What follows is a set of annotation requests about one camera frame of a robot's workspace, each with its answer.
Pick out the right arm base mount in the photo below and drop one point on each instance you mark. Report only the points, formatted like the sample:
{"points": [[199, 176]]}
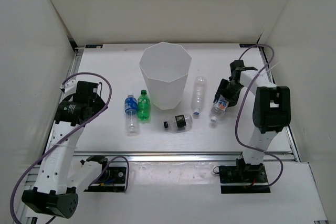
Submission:
{"points": [[242, 178]]}

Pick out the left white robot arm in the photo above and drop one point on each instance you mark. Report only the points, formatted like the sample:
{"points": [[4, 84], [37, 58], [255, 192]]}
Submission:
{"points": [[55, 192]]}

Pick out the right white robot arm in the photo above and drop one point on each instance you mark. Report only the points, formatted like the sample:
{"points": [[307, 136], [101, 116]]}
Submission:
{"points": [[271, 111]]}

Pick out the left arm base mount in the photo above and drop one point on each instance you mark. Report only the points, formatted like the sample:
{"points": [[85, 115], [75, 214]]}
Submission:
{"points": [[115, 179]]}

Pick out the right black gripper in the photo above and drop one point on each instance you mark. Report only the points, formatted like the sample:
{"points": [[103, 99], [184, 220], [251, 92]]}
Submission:
{"points": [[223, 83]]}

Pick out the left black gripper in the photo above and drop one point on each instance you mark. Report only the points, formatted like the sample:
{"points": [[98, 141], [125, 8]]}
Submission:
{"points": [[98, 104]]}

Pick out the clear bottle black label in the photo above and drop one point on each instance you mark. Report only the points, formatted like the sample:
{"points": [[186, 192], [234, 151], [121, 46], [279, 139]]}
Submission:
{"points": [[178, 123]]}

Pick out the blue label plastic bottle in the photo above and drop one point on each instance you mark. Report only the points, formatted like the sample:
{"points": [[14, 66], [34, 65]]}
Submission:
{"points": [[131, 115]]}

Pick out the white octagonal bin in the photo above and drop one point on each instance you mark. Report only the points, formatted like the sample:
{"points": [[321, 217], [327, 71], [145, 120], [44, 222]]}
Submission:
{"points": [[165, 68]]}

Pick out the aluminium table rail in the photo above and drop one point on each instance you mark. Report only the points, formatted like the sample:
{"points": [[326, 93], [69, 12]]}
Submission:
{"points": [[166, 156]]}

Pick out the green plastic bottle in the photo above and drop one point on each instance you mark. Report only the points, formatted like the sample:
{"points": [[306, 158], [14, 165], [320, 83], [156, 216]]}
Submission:
{"points": [[144, 107]]}

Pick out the clear bottle orange blue label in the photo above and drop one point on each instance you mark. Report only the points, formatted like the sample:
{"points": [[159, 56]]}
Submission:
{"points": [[218, 109]]}

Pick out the clear plastic bottle blue cap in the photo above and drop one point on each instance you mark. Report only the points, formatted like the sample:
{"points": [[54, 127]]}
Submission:
{"points": [[198, 97]]}

